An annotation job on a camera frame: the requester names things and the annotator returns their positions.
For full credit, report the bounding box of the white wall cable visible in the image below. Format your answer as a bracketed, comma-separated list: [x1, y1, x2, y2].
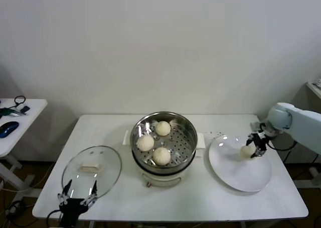
[283, 147, 298, 162]

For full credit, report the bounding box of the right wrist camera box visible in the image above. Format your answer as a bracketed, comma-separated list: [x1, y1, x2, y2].
[250, 122, 267, 133]

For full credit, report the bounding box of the white steamed baozi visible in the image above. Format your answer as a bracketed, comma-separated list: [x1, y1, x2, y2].
[152, 147, 172, 166]
[136, 135, 154, 152]
[240, 145, 255, 160]
[155, 121, 172, 137]

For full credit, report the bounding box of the green hand tool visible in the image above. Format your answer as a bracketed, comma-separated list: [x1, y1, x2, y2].
[0, 106, 27, 117]

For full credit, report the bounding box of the stainless steel steamer basket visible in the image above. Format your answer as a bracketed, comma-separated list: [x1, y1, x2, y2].
[122, 111, 207, 171]

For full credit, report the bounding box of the white side table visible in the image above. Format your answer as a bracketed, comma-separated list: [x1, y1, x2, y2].
[0, 98, 48, 191]

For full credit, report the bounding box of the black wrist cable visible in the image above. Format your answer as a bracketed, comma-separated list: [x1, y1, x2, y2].
[266, 137, 298, 151]
[47, 209, 63, 225]

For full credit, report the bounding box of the blue computer mouse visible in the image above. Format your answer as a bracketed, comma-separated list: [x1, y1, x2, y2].
[0, 121, 20, 139]

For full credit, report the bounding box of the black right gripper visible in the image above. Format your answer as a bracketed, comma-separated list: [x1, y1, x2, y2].
[246, 132, 268, 159]

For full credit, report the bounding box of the white shelf board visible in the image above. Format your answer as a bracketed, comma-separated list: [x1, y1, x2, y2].
[305, 82, 321, 100]

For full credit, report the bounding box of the glass pot lid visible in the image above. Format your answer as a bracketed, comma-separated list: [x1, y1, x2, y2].
[61, 145, 123, 198]

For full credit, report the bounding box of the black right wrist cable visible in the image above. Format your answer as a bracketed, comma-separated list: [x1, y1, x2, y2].
[266, 137, 298, 151]

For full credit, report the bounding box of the black floor cable bundle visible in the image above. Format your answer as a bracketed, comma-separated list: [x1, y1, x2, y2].
[0, 199, 35, 225]

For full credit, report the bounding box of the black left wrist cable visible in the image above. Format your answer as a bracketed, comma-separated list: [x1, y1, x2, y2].
[47, 209, 63, 225]

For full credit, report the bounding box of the white round plate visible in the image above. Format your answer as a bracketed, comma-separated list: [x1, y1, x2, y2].
[208, 135, 273, 193]

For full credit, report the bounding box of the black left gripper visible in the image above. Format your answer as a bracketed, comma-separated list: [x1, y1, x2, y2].
[57, 179, 98, 215]

